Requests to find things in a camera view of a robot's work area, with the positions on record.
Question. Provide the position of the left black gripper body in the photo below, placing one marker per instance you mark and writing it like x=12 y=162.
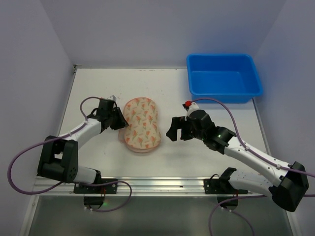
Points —
x=112 y=118

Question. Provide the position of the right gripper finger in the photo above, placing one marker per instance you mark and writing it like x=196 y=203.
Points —
x=176 y=124
x=187 y=131

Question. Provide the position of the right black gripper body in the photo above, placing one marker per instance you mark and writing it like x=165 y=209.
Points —
x=183 y=129

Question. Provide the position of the floral pink laundry bag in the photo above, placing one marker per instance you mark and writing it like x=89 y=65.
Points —
x=142 y=134

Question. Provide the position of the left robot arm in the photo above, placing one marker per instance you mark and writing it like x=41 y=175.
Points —
x=59 y=156

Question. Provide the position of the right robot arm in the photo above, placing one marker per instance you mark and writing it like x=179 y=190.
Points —
x=286 y=184

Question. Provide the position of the blue plastic bin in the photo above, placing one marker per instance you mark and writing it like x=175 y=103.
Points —
x=228 y=78

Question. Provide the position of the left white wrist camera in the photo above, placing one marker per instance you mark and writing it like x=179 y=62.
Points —
x=112 y=97

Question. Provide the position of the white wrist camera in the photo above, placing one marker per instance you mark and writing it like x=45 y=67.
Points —
x=190 y=107
x=112 y=97

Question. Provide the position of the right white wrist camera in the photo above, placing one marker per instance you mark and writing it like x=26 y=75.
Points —
x=190 y=107

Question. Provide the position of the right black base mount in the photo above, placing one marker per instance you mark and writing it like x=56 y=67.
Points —
x=219 y=186

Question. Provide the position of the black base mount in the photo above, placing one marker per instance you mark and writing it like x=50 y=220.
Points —
x=219 y=186
x=94 y=194

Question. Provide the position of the aluminium mounting rail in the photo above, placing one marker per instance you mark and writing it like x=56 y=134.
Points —
x=189 y=186

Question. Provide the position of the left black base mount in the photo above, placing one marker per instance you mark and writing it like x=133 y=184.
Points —
x=94 y=194

